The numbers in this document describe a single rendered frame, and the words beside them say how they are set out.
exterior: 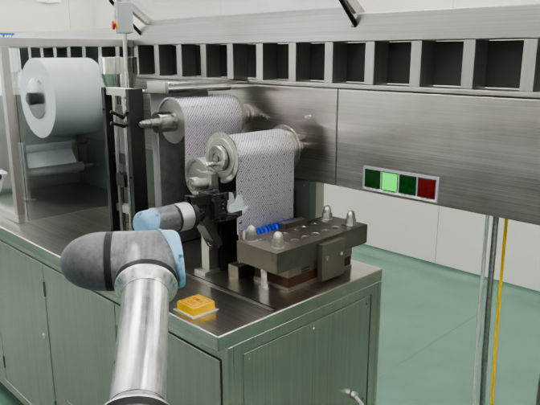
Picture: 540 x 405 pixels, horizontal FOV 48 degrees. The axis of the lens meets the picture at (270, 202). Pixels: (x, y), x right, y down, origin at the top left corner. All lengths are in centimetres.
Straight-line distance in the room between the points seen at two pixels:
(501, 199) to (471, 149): 15
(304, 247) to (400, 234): 302
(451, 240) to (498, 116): 291
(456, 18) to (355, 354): 100
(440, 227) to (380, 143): 274
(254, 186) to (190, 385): 58
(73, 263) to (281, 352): 67
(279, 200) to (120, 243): 79
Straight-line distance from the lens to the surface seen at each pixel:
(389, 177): 175
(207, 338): 148
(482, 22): 161
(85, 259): 117
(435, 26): 167
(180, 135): 191
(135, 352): 100
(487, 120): 160
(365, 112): 179
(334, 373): 185
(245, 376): 156
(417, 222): 456
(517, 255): 426
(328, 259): 172
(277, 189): 183
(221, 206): 166
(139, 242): 116
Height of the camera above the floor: 154
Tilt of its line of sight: 14 degrees down
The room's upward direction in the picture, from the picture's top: straight up
